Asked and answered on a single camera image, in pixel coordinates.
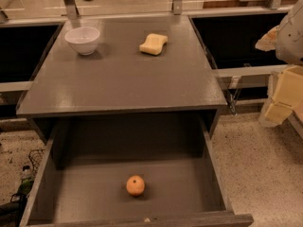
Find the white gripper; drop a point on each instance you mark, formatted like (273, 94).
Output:
(291, 40)

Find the orange fruit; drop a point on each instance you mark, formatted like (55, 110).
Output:
(135, 185)

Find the grey cabinet with counter top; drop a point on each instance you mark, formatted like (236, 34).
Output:
(119, 78)

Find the open grey top drawer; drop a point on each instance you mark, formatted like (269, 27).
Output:
(139, 170)

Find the yellow sponge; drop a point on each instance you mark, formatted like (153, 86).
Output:
(153, 44)

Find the white ceramic bowl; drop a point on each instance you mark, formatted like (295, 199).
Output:
(83, 40)

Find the green plastic bottle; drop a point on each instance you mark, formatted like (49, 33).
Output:
(27, 181)

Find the metal post left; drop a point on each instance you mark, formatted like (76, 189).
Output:
(71, 9)

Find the black wire basket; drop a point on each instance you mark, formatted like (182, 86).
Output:
(35, 157)

